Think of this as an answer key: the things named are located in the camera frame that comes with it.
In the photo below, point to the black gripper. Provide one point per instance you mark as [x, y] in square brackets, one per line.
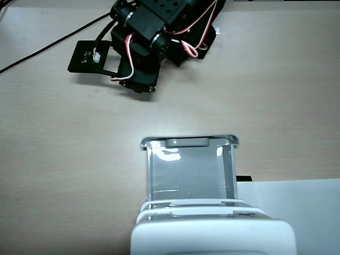
[141, 79]

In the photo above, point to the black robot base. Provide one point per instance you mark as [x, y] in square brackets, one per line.
[195, 40]

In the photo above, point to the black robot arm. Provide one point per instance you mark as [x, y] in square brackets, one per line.
[156, 12]

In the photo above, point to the translucent grey drawer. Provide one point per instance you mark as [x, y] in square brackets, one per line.
[190, 170]

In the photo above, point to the clear tape piece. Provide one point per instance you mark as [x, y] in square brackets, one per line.
[217, 29]

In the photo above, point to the small black flat object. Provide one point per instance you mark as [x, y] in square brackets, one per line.
[244, 178]

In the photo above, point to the white paper sheet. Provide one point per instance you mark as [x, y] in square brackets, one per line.
[297, 207]

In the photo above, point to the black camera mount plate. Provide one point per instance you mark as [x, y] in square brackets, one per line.
[85, 57]

